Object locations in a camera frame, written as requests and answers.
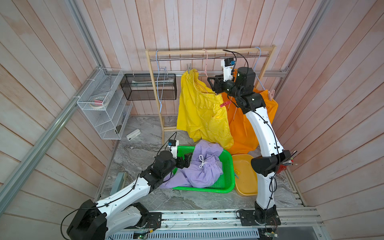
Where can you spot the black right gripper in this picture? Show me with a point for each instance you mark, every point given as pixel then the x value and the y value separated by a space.
pixel 219 85

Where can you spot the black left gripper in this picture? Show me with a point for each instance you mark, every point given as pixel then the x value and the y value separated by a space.
pixel 186 161

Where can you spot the pink wire hanger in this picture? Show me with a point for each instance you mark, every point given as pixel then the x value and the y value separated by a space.
pixel 205 64

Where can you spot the purple shorts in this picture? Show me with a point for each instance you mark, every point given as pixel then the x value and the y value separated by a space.
pixel 204 170

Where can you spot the red clothespin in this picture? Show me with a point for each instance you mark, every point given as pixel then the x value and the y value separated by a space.
pixel 225 104

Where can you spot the yellow shorts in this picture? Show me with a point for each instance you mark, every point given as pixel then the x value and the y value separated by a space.
pixel 201 113

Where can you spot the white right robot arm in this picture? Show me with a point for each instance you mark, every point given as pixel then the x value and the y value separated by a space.
pixel 266 167

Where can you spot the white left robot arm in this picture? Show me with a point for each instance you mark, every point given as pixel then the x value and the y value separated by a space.
pixel 99 220

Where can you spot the orange shorts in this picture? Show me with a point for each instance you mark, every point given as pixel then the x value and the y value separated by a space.
pixel 249 126

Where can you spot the green plastic basket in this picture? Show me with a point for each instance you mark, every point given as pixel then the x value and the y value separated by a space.
pixel 225 183

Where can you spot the small white device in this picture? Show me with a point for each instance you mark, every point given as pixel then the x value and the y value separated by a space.
pixel 133 134

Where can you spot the pink clothespin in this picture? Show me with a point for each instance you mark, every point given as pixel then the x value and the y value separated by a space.
pixel 271 94

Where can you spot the wooden clothes rack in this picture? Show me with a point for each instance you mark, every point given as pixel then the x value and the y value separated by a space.
pixel 193 55

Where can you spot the grey blue sponge block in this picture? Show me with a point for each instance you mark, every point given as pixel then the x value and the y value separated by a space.
pixel 119 183

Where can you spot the yellow plastic tray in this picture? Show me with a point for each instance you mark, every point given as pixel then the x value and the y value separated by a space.
pixel 247 183

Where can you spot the red pen cup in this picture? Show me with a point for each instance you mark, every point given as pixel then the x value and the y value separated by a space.
pixel 287 163

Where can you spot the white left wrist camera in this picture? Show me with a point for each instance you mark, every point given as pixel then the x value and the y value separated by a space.
pixel 173 147

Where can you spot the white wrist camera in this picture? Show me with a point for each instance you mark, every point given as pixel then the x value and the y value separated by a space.
pixel 173 147
pixel 228 65

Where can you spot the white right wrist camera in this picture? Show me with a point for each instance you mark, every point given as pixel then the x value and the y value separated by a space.
pixel 228 65

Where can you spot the black mesh wall basket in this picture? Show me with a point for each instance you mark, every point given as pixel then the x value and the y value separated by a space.
pixel 139 87

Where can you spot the white wire mesh shelf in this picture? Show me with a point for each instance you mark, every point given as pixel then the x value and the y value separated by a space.
pixel 109 122

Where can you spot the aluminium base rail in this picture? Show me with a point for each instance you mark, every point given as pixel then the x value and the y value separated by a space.
pixel 301 223

